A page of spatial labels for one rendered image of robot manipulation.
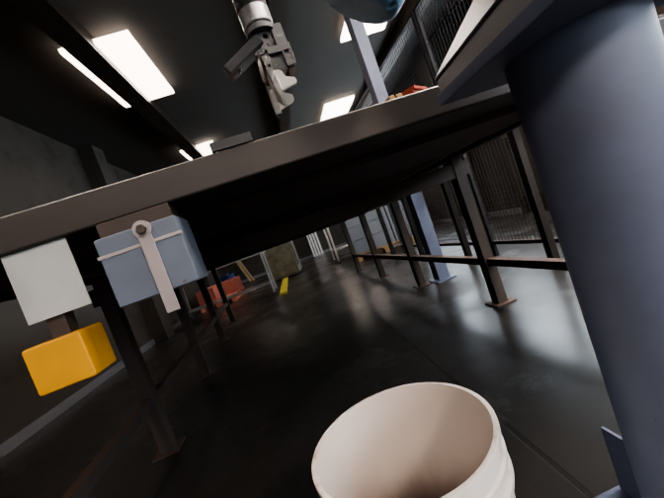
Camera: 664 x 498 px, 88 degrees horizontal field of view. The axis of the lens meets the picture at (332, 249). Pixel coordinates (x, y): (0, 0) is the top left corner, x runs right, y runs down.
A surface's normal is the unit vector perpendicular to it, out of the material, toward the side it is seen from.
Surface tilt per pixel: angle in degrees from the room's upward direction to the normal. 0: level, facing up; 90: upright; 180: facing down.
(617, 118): 90
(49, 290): 90
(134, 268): 90
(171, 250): 90
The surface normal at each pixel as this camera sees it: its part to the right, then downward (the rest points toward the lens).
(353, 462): 0.66, -0.26
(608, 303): -0.88, 0.34
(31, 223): 0.18, 0.00
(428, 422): -0.40, 0.14
